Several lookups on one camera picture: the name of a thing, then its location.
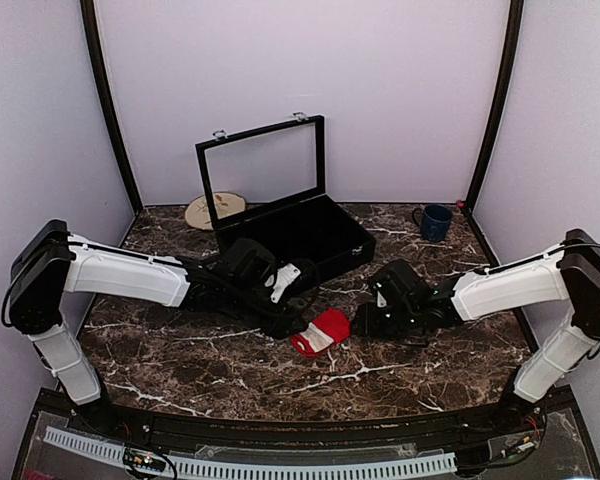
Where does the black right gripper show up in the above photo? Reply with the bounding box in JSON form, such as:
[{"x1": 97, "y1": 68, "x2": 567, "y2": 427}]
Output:
[{"x1": 350, "y1": 300, "x2": 421, "y2": 340}]

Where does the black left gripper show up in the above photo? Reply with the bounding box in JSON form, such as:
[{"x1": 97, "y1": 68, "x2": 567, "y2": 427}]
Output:
[{"x1": 224, "y1": 281, "x2": 309, "y2": 340}]

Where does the red and white sock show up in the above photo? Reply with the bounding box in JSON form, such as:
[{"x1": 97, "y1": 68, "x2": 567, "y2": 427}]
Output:
[{"x1": 290, "y1": 309, "x2": 351, "y2": 358}]

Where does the black compartment display box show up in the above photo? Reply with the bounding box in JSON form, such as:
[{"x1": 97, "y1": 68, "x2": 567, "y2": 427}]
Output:
[{"x1": 195, "y1": 112, "x2": 376, "y2": 283}]

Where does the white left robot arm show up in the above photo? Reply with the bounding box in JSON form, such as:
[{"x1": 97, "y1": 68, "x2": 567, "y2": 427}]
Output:
[{"x1": 0, "y1": 219, "x2": 321, "y2": 436}]

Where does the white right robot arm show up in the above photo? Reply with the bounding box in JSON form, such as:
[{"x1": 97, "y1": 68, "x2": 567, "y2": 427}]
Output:
[{"x1": 351, "y1": 229, "x2": 600, "y2": 434}]

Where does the floral ceramic plate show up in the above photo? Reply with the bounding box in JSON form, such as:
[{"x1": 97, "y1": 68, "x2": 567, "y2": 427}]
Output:
[{"x1": 184, "y1": 192, "x2": 247, "y2": 231}]

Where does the blue enamel mug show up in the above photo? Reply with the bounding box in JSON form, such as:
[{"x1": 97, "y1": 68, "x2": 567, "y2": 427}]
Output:
[{"x1": 411, "y1": 204, "x2": 453, "y2": 243}]

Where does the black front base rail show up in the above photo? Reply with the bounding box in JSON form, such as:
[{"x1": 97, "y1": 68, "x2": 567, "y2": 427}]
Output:
[{"x1": 67, "y1": 404, "x2": 546, "y2": 449}]

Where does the white slotted cable duct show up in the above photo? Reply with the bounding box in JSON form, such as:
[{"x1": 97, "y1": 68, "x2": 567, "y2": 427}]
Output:
[{"x1": 42, "y1": 426, "x2": 457, "y2": 479}]

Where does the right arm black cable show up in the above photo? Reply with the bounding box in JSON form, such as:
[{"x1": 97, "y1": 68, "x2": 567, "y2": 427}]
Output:
[{"x1": 554, "y1": 239, "x2": 600, "y2": 361}]

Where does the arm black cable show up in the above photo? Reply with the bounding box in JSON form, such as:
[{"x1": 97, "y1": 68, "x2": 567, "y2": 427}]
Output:
[
  {"x1": 0, "y1": 249, "x2": 71, "y2": 331},
  {"x1": 554, "y1": 239, "x2": 600, "y2": 361}
]

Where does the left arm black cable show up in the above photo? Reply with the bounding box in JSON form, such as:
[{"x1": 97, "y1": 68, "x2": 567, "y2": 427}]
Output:
[{"x1": 0, "y1": 249, "x2": 71, "y2": 331}]

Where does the black left frame post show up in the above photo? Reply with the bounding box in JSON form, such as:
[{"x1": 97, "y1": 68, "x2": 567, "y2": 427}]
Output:
[{"x1": 79, "y1": 0, "x2": 142, "y2": 216}]

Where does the black frame post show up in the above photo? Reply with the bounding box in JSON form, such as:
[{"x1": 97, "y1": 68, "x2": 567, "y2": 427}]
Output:
[
  {"x1": 465, "y1": 0, "x2": 525, "y2": 214},
  {"x1": 79, "y1": 0, "x2": 142, "y2": 216}
]

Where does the black right frame post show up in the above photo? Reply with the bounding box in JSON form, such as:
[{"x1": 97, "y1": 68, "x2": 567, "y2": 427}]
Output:
[{"x1": 465, "y1": 0, "x2": 525, "y2": 214}]

